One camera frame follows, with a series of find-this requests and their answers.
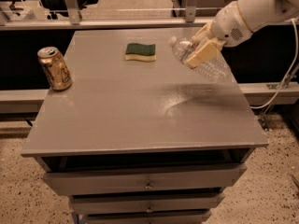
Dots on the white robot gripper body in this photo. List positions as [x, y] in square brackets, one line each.
[230, 25]

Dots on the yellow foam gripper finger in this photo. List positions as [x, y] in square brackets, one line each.
[204, 53]
[204, 35]

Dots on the clear plastic water bottle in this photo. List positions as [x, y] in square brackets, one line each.
[216, 70]

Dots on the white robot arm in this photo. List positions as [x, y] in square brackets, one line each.
[259, 13]

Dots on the green and yellow sponge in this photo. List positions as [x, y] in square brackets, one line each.
[140, 52]

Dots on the grey drawer cabinet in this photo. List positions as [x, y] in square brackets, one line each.
[123, 115]

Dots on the top grey drawer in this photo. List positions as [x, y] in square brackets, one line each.
[149, 179]

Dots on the grey drawer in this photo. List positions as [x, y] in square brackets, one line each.
[177, 217]
[148, 203]
[149, 179]

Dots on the gold soda can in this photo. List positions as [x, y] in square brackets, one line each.
[55, 68]

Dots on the middle grey drawer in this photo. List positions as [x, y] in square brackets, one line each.
[148, 203]

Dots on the bottom grey drawer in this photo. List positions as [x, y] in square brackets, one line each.
[177, 217]

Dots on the metal frame rail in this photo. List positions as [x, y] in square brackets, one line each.
[104, 24]

